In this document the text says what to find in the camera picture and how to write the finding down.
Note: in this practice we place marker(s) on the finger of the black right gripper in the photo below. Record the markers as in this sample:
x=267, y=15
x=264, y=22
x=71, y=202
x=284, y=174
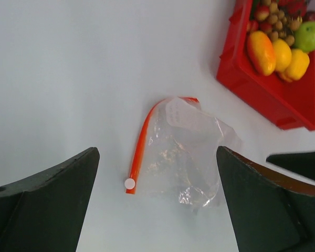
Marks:
x=300, y=163

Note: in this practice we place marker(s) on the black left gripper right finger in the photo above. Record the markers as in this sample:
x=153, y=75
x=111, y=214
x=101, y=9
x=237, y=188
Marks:
x=269, y=210

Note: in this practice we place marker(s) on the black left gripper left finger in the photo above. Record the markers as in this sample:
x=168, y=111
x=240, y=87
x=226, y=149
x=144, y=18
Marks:
x=46, y=211

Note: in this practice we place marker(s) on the clear zip bag orange zipper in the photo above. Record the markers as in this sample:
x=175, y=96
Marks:
x=175, y=154

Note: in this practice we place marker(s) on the orange yellow mango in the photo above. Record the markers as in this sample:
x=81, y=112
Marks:
x=261, y=53

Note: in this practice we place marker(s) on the red plastic tray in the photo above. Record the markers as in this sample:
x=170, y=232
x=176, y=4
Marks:
x=287, y=105

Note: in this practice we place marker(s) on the yellow bell pepper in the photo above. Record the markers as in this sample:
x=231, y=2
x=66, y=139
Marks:
x=298, y=66

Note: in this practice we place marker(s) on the yellow lemon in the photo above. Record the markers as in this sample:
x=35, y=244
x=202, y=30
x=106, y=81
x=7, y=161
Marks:
x=283, y=55

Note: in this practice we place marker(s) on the green apple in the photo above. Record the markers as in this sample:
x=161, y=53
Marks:
x=305, y=37

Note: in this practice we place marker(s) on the dark plum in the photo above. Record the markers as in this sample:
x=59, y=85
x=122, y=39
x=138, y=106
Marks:
x=309, y=16

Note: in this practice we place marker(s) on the red lychee cluster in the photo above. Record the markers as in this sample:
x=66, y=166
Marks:
x=259, y=13

